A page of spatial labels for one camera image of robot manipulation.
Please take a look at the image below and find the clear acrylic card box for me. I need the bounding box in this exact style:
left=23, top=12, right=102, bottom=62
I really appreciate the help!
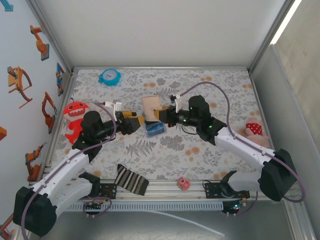
left=143, top=120, right=168, bottom=138

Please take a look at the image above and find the beige leather card holder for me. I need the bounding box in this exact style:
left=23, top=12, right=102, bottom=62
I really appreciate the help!
left=141, top=95, right=162, bottom=127

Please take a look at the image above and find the blue VIP card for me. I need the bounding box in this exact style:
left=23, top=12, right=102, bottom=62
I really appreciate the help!
left=145, top=122, right=166, bottom=138

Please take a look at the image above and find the red shark plush toy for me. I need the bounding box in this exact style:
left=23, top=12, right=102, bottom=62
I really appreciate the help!
left=62, top=98, right=90, bottom=145

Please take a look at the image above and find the blue round alarm clock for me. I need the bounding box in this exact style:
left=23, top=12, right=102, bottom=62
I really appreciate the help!
left=98, top=68, right=122, bottom=87

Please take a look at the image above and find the floral patterned tablecloth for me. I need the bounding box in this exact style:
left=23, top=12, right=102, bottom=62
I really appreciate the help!
left=49, top=68, right=281, bottom=181

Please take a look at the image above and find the pink polka dot plush toy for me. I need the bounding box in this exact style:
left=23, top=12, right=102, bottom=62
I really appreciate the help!
left=244, top=118, right=270, bottom=148

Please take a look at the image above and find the blue orange machine sticker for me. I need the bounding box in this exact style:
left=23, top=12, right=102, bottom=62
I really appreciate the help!
left=54, top=62, right=67, bottom=97

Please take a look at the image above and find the black beige striped sock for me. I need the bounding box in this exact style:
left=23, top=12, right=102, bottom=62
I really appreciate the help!
left=114, top=163, right=150, bottom=196

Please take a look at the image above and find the small pink bear figurine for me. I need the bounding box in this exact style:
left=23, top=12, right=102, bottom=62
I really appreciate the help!
left=176, top=176, right=191, bottom=190

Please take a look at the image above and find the small circuit board with LEDs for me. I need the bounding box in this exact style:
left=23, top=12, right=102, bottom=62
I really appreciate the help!
left=222, top=199, right=247, bottom=216
left=84, top=201, right=103, bottom=210

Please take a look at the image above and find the orange gripper machine sticker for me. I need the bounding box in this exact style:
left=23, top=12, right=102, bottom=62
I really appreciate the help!
left=6, top=66, right=34, bottom=110

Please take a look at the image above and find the thin white tube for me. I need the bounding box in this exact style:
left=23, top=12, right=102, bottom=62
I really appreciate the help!
left=139, top=209, right=226, bottom=237

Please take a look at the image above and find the aluminium frame bar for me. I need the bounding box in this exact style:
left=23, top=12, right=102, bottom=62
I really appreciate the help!
left=247, top=0, right=305, bottom=75
left=28, top=179, right=302, bottom=202
left=41, top=71, right=79, bottom=182
left=71, top=65, right=252, bottom=72
left=24, top=0, right=76, bottom=73

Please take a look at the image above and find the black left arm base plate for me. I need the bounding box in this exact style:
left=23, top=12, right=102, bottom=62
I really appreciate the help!
left=98, top=183, right=118, bottom=201

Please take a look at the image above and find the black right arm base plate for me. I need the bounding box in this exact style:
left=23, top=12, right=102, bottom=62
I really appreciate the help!
left=204, top=181, right=251, bottom=200

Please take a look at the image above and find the white slotted cable duct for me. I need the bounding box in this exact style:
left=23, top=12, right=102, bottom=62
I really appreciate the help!
left=65, top=201, right=224, bottom=211

